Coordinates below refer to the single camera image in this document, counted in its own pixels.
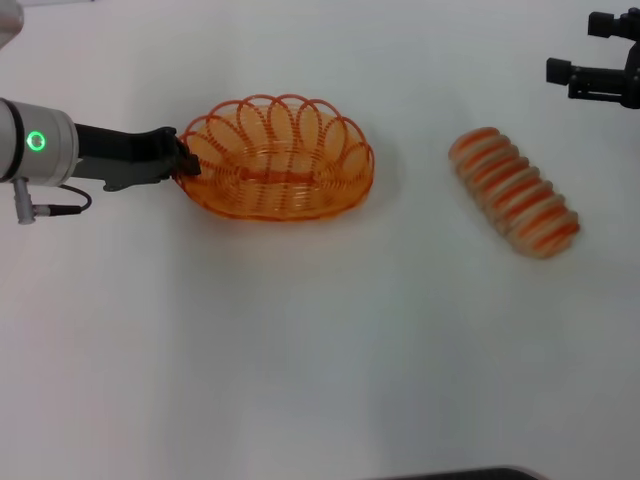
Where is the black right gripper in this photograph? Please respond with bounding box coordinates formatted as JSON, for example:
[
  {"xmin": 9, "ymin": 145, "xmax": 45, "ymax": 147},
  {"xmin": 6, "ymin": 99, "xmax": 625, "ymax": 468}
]
[{"xmin": 545, "ymin": 6, "xmax": 640, "ymax": 110}]

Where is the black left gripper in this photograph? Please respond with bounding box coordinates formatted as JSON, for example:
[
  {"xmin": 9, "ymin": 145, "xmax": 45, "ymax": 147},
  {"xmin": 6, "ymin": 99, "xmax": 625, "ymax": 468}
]
[{"xmin": 73, "ymin": 123, "xmax": 203, "ymax": 179}]

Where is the black cable with silver connector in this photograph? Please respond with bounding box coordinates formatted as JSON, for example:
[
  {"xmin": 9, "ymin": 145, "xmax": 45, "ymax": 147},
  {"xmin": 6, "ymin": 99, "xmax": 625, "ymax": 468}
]
[{"xmin": 13, "ymin": 178, "xmax": 93, "ymax": 226}]

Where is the orange striped long bread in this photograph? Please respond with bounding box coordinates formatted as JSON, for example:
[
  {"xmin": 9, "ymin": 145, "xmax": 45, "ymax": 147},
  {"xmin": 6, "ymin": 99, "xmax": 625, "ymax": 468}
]
[{"xmin": 447, "ymin": 126, "xmax": 582, "ymax": 261}]

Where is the orange plastic wire basket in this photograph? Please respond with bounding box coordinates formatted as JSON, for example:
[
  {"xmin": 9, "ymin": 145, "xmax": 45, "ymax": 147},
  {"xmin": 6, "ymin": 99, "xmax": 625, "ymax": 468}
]
[{"xmin": 176, "ymin": 92, "xmax": 377, "ymax": 222}]

